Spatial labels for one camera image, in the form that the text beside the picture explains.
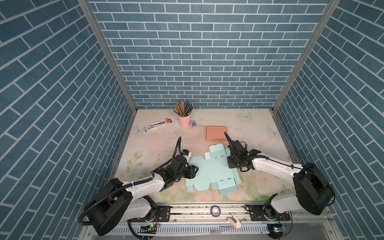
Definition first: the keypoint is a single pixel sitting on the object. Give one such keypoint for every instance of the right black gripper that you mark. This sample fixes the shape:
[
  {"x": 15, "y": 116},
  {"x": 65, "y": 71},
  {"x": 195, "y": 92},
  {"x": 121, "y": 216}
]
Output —
[{"x": 229, "y": 161}]

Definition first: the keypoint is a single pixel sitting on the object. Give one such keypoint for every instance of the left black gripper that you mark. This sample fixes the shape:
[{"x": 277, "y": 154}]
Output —
[{"x": 192, "y": 172}]

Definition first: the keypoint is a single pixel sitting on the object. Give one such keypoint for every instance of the orange paper box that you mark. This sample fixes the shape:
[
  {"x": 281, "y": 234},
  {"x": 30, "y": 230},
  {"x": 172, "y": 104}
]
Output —
[{"x": 216, "y": 134}]

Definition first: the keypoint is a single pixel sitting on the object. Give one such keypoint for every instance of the light blue paper box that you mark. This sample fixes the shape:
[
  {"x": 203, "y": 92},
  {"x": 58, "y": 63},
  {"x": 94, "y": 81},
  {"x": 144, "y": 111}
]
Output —
[{"x": 214, "y": 172}]

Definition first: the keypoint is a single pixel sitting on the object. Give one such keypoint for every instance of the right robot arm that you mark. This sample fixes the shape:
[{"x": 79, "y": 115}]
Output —
[{"x": 312, "y": 192}]

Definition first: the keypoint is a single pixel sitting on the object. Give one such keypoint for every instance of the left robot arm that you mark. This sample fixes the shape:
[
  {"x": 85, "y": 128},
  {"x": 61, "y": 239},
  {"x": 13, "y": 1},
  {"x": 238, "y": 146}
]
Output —
[{"x": 121, "y": 201}]

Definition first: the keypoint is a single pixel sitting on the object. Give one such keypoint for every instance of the white pen box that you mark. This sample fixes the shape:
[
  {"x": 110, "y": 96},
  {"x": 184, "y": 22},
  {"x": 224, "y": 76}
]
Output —
[{"x": 158, "y": 124}]

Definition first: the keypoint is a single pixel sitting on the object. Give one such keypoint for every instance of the small blue stapler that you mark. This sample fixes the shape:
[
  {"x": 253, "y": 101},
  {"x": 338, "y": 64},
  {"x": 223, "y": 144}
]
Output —
[{"x": 193, "y": 124}]

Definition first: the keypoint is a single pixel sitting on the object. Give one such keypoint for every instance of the purple tape roll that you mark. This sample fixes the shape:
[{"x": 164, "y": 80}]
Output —
[{"x": 215, "y": 211}]

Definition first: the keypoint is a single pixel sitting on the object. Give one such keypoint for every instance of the pink pencil cup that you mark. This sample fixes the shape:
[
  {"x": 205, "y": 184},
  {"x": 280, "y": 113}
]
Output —
[{"x": 185, "y": 122}]

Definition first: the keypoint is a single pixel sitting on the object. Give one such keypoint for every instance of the bundle of coloured pencils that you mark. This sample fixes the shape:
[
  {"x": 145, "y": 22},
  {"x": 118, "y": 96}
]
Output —
[{"x": 183, "y": 108}]

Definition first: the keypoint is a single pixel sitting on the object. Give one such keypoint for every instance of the white pink clip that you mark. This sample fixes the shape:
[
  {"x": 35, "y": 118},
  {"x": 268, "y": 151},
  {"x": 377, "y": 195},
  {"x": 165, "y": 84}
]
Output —
[{"x": 233, "y": 220}]

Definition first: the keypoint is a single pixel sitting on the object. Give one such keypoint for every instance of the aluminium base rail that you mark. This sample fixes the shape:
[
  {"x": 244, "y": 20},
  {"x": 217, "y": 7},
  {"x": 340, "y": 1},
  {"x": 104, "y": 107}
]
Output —
[{"x": 194, "y": 219}]

